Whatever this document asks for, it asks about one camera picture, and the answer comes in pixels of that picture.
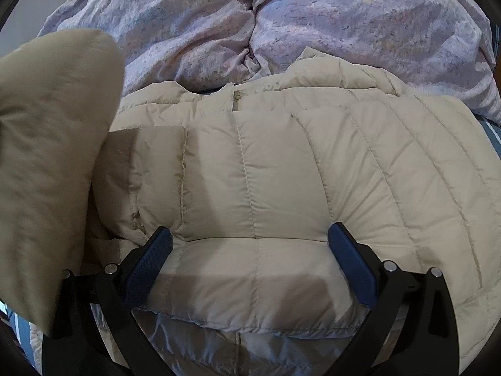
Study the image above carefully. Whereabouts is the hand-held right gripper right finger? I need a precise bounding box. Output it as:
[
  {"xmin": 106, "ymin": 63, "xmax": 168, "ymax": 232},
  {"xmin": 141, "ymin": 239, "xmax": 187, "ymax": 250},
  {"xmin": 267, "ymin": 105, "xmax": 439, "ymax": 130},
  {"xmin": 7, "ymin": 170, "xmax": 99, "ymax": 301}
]
[{"xmin": 327, "ymin": 222, "xmax": 457, "ymax": 376}]

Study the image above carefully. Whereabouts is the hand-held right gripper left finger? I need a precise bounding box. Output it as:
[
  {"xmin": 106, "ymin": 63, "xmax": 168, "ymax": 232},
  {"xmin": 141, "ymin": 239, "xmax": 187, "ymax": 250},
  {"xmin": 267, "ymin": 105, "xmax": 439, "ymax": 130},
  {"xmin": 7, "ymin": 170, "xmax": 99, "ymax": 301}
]
[{"xmin": 43, "ymin": 226, "xmax": 175, "ymax": 376}]

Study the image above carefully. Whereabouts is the beige down jacket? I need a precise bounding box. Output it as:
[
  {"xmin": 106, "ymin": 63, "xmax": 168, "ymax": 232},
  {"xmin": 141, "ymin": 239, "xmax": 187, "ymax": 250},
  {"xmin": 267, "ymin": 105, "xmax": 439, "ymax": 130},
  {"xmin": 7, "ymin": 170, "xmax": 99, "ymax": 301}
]
[{"xmin": 0, "ymin": 29, "xmax": 501, "ymax": 376}]

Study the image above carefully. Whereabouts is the blue patterned bed sheet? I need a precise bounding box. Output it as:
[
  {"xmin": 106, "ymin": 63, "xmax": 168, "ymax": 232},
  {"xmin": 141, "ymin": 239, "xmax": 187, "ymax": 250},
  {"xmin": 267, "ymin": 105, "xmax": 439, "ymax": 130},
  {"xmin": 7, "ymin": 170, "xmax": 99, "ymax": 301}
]
[{"xmin": 0, "ymin": 114, "xmax": 501, "ymax": 376}]

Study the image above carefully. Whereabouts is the lilac floral duvet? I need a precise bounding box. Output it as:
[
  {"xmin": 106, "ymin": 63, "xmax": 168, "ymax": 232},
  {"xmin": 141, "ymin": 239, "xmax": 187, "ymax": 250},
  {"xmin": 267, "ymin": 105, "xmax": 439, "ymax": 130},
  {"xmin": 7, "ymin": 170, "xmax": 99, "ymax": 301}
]
[{"xmin": 37, "ymin": 0, "xmax": 501, "ymax": 126}]

